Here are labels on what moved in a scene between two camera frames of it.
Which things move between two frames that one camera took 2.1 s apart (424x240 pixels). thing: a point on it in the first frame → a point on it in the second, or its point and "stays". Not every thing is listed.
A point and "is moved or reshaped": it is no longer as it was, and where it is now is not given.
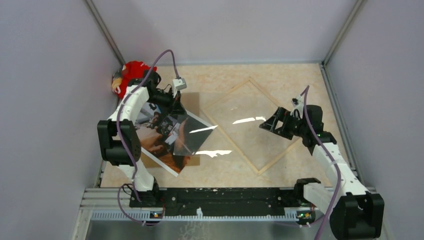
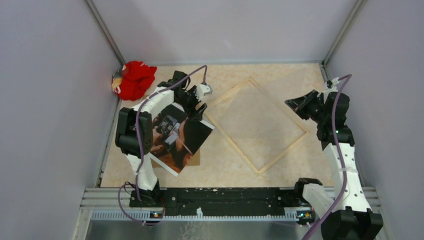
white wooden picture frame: x=226 y=135 stays
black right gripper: x=283 y=115 → x=299 y=105
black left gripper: x=175 y=106 → x=197 y=115
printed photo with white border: x=170 y=139 stays
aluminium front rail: x=115 y=204 stays
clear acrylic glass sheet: x=223 y=119 is moved or reshaped
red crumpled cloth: x=132 y=70 stays
